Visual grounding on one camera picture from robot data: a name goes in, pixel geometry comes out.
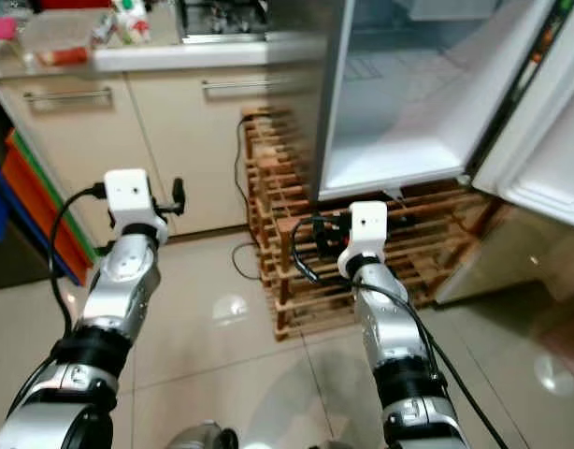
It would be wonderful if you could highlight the red tray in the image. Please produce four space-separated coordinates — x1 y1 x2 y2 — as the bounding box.
35 0 115 12

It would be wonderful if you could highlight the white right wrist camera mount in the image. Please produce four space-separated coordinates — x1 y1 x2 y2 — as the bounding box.
337 200 390 282

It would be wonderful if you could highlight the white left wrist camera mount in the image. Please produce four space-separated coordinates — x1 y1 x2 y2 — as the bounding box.
104 168 169 246

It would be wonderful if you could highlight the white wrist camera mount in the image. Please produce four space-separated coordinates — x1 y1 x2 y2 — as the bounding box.
104 168 169 246
337 200 390 282

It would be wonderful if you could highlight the red food pack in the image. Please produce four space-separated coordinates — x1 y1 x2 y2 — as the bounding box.
36 45 90 66

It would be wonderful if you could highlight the red green drink carton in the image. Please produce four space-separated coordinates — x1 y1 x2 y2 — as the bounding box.
112 0 152 45

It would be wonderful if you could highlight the black power cord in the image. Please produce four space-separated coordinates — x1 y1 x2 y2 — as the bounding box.
231 110 265 282

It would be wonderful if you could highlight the green board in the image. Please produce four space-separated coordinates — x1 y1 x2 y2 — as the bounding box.
11 129 92 263

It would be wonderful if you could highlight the white freezer compartment flap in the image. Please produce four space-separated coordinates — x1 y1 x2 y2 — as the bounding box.
407 0 503 22

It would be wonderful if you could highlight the white lined fridge door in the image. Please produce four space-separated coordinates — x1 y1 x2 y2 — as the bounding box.
474 0 574 230

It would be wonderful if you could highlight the grey small fridge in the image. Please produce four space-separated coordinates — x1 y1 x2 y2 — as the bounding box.
266 0 559 202

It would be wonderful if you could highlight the stainless steel stove top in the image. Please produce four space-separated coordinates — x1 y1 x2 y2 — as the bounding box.
177 0 269 45

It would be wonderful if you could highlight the white kitchen countertop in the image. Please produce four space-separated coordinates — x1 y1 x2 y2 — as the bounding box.
0 28 274 76

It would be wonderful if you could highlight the orange board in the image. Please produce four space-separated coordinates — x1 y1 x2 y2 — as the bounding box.
2 131 87 286

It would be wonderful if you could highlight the clear food container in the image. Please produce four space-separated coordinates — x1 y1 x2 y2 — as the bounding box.
18 11 101 55

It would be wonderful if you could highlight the silver cabinet bar handle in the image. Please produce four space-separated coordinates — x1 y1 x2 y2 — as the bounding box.
201 79 274 92
23 89 112 104

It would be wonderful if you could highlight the ribbed white fridge shelf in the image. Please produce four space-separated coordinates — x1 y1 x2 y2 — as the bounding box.
343 51 428 83

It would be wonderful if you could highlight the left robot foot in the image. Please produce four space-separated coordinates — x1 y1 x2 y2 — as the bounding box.
178 421 241 449

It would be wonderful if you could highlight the wooden slatted rack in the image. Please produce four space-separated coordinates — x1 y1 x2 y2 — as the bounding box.
242 110 503 342

